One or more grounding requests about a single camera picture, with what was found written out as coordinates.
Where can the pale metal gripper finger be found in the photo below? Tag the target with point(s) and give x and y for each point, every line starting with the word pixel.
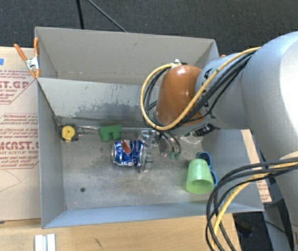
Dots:
pixel 146 163
pixel 146 136

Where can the blue crushed soda can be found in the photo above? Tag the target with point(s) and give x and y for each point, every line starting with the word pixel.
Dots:
pixel 126 153

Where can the blue sunglasses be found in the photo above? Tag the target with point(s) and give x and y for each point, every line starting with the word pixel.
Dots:
pixel 204 155

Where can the green notched block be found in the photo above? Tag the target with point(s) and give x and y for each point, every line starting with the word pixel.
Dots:
pixel 106 132

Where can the light green plastic cup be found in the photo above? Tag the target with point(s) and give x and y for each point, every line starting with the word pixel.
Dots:
pixel 198 176

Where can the grey metal bin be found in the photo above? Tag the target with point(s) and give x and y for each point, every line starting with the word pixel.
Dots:
pixel 99 182

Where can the yellow tape measure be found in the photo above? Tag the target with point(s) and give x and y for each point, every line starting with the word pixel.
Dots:
pixel 68 132

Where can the brown cardboard board, red print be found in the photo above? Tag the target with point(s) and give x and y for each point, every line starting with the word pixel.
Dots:
pixel 12 140

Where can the black cylinder on white bracket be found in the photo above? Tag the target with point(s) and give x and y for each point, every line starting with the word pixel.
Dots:
pixel 205 131

